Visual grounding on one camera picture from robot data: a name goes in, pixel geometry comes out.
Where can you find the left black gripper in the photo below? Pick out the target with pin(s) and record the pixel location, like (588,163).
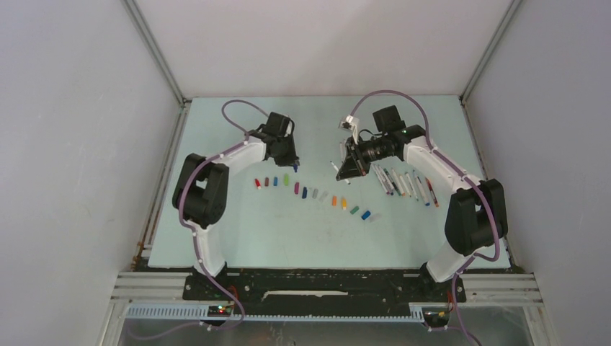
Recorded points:
(291,159)

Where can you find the left aluminium frame rail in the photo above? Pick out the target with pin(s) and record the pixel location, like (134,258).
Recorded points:
(145,243)

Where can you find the right controller board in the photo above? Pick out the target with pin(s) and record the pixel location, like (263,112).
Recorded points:
(436,320)

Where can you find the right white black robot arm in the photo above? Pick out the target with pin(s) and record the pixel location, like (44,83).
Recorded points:
(476,215)

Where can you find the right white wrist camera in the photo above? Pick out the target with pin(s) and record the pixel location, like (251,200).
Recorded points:
(350,123)

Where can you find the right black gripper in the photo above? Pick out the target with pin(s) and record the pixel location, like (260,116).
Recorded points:
(355,164)

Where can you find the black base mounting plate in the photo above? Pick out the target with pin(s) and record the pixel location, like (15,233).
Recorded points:
(343,292)

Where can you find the red orange thin pen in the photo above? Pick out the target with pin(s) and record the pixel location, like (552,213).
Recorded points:
(432,192)

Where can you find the orange capped marker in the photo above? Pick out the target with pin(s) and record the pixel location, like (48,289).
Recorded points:
(398,183)

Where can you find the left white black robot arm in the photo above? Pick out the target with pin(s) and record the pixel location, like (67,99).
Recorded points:
(201,193)

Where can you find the right aluminium frame rail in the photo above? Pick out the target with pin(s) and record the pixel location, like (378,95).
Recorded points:
(499,33)

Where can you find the controller board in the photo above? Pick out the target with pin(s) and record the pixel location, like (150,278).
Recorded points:
(219,311)
(436,320)

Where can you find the aluminium frame rail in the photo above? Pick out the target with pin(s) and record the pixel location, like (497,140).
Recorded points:
(145,243)
(499,33)

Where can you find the yellow capped marker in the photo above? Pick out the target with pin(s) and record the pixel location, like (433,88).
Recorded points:
(405,185)

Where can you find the left controller board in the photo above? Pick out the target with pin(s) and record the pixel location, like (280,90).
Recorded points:
(219,311)

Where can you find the grey slotted cable duct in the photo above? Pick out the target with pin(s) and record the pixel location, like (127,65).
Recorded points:
(184,312)

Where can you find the dark blue capped marker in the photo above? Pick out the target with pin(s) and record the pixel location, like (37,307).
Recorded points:
(337,171)

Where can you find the green capped marker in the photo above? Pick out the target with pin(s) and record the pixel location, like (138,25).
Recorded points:
(412,186)

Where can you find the blue marker white body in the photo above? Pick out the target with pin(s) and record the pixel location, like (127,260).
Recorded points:
(386,181)

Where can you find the dark green thin pen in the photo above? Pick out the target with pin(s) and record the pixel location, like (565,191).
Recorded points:
(392,182)

